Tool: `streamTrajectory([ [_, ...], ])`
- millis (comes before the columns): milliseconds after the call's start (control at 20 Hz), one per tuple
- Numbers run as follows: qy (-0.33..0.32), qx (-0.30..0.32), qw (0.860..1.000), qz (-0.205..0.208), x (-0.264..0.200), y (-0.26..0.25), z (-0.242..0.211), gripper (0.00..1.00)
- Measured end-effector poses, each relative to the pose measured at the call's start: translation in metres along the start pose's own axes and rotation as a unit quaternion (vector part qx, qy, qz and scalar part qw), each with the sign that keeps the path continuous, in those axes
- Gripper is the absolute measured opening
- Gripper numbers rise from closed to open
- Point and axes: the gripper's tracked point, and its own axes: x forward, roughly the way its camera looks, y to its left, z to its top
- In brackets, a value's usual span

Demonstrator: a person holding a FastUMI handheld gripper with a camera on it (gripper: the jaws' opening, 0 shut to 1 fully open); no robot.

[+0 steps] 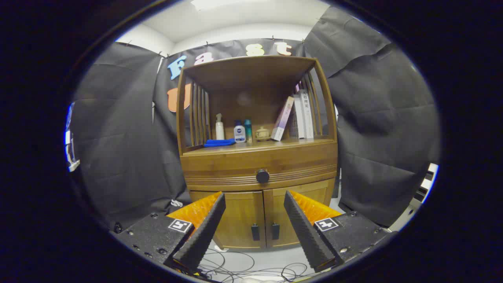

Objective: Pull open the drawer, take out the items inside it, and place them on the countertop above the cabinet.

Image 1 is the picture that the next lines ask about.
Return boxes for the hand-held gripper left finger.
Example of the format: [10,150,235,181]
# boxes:
[111,191,227,276]

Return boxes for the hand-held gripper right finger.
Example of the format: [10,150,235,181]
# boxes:
[284,190,393,273]

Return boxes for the wooden drawer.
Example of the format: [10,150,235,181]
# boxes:
[180,142,338,192]

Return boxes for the wooden countertop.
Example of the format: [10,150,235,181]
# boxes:
[183,136,336,157]

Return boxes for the wooden cabinet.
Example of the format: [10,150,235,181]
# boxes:
[176,55,339,250]

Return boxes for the blue folded cloth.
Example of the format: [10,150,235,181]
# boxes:
[203,138,236,148]

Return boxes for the white lotion bottle blue cap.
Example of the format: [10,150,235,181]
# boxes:
[233,120,246,143]

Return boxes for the dark patterned book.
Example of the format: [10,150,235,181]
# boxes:
[289,104,299,139]

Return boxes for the plain white book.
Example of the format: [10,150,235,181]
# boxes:
[293,94,306,139]

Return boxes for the pink purple book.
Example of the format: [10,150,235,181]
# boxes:
[271,96,295,142]

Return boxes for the white book black lettering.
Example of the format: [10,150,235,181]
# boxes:
[299,89,314,139]

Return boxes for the white black rack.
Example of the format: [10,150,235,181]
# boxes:
[409,163,439,221]

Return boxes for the black floor cables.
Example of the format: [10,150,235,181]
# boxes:
[196,246,315,283]

